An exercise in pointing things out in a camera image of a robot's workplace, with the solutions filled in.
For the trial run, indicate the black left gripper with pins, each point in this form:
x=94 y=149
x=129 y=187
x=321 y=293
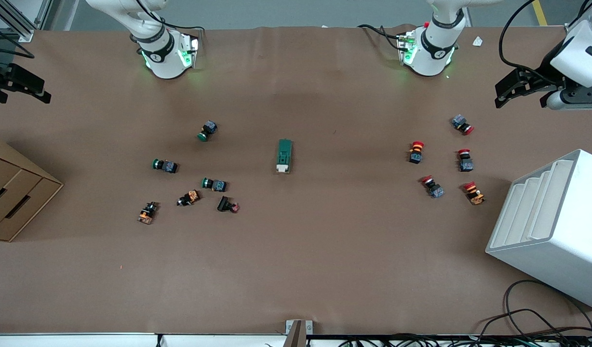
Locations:
x=545 y=70

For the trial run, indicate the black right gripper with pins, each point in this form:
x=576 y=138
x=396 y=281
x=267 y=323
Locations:
x=2 y=77

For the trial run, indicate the green load switch white lever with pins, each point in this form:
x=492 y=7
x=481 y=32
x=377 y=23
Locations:
x=284 y=153

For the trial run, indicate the white paper scrap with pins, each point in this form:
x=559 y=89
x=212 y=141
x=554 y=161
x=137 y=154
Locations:
x=477 y=41

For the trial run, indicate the brown cardboard box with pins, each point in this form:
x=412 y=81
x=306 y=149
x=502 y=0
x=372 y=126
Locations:
x=16 y=193

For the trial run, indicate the red orange striped push button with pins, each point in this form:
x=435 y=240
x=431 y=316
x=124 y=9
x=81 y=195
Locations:
x=416 y=152

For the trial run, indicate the white stepped rack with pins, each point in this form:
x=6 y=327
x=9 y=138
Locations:
x=561 y=241

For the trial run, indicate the aluminium frame profile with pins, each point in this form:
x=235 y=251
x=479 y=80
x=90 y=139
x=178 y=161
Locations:
x=23 y=33

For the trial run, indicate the red orange push button switch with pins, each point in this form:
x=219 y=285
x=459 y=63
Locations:
x=474 y=193

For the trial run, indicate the green push button switch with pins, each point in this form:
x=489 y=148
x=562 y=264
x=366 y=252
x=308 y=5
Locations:
x=215 y=184
x=166 y=166
x=208 y=130

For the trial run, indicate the black orange push button switch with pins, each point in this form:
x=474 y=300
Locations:
x=189 y=198
x=147 y=213

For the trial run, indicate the black red push button switch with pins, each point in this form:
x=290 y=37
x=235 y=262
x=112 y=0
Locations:
x=227 y=204

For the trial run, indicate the white table edge rail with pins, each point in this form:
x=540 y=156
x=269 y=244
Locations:
x=84 y=341

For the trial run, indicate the grey metal bracket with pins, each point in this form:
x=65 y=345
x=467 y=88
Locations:
x=298 y=332

